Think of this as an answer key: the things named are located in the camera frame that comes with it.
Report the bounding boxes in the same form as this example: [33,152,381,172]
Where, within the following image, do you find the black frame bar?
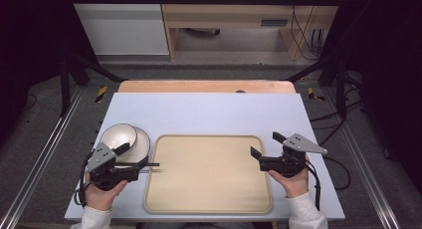
[65,0,343,7]

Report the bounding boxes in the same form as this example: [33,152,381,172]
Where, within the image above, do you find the hand-held gripper cable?
[73,151,95,209]
[306,154,352,212]

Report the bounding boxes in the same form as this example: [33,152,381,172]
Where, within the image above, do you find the left hand-held gripper cable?
[73,151,95,209]

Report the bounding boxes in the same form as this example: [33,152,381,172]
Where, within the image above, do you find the black floor cable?
[310,86,364,147]

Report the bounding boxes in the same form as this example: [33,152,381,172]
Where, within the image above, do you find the white bowl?
[100,122,138,154]

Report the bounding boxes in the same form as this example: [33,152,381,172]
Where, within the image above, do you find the black metal stand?
[59,52,127,117]
[284,54,348,121]

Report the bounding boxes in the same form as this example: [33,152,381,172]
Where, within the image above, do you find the wooden desk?
[158,0,346,62]

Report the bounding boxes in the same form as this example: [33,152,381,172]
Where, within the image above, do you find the metal floor rail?
[0,85,86,229]
[322,87,402,229]

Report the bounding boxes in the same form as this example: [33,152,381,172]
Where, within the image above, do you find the right hand-held gripper cable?
[306,154,352,212]

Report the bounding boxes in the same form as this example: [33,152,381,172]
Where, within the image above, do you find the white cabinet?
[67,0,170,56]

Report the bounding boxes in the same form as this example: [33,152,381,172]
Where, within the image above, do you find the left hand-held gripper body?
[86,141,140,192]

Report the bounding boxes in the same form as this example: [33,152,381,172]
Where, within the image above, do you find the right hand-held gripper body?
[258,132,328,179]

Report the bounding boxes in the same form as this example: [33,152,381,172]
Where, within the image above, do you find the person's left hand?
[84,172,129,212]

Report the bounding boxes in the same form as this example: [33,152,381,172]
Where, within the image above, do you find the beige tray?
[143,133,274,214]

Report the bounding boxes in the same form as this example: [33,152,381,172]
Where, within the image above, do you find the person's right hand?
[267,154,311,199]

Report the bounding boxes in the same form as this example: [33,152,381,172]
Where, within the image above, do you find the yellow black tape marker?
[95,86,108,104]
[307,87,326,103]

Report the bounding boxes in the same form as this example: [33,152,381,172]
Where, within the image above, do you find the black chopstick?
[113,161,160,168]

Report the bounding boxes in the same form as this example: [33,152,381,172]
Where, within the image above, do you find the dark curtain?
[0,0,101,143]
[317,0,422,183]

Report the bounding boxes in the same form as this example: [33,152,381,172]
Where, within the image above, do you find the black hanging cables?
[288,0,326,62]

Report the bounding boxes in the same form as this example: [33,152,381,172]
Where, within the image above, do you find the white plate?
[124,125,152,164]

